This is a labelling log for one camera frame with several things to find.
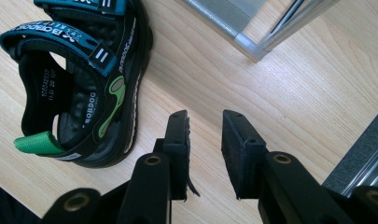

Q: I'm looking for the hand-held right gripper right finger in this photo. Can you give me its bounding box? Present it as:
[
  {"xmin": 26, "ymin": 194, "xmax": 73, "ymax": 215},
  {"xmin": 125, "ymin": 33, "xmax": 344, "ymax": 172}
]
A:
[{"xmin": 220, "ymin": 109, "xmax": 269, "ymax": 200}]

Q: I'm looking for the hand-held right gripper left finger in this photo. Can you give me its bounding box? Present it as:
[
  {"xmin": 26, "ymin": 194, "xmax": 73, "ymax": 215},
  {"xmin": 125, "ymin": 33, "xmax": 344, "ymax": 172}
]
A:
[{"xmin": 153, "ymin": 109, "xmax": 201, "ymax": 202}]

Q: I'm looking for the black blue green sandal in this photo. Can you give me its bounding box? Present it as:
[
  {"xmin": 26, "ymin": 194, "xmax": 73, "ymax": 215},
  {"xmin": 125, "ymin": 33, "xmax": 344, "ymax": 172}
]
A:
[{"xmin": 0, "ymin": 0, "xmax": 154, "ymax": 169}]

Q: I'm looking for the grey metal rail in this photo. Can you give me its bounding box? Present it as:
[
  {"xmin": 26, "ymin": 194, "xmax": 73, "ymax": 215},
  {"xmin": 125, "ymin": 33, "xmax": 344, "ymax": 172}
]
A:
[{"xmin": 321, "ymin": 104, "xmax": 378, "ymax": 199}]

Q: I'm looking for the silver metal frame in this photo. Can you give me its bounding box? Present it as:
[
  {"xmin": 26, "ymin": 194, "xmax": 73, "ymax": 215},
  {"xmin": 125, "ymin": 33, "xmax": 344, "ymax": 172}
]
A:
[{"xmin": 180, "ymin": 0, "xmax": 342, "ymax": 63}]

